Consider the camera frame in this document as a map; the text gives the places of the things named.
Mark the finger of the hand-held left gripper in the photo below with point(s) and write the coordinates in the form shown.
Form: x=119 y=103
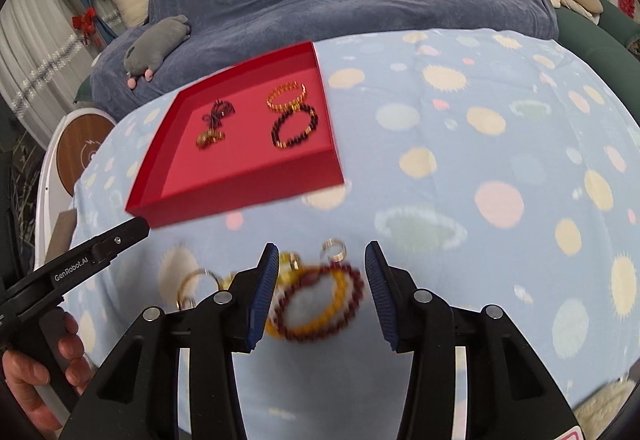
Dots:
x=125 y=237

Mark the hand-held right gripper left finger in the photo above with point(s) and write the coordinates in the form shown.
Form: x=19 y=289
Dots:
x=262 y=295

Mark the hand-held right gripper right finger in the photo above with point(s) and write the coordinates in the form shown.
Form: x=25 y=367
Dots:
x=378 y=295

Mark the thin gold bangle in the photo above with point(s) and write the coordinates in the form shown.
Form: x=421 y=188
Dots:
x=192 y=274

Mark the red jewelry box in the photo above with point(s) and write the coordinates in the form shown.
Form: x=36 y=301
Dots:
x=240 y=165

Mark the person's left hand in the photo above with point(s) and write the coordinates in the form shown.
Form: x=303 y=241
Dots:
x=30 y=385

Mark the white round side table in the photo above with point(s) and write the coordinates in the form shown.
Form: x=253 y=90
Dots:
x=75 y=150

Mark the light blue spotted blanket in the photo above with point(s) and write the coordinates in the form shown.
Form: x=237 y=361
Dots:
x=450 y=220

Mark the gold wristwatch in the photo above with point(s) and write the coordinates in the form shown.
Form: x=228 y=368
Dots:
x=210 y=139

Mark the gold orange bangle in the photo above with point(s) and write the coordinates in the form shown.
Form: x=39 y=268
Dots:
x=280 y=107

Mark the grey plush toy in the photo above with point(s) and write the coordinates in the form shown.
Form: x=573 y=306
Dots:
x=155 y=42

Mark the white curtain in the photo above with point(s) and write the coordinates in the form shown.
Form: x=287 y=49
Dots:
x=35 y=45

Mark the red bow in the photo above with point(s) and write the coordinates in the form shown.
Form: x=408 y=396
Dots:
x=85 y=22

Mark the white fluffy cushion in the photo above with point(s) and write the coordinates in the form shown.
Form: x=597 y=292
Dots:
x=607 y=407

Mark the green sofa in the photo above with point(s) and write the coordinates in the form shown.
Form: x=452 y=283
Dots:
x=590 y=40

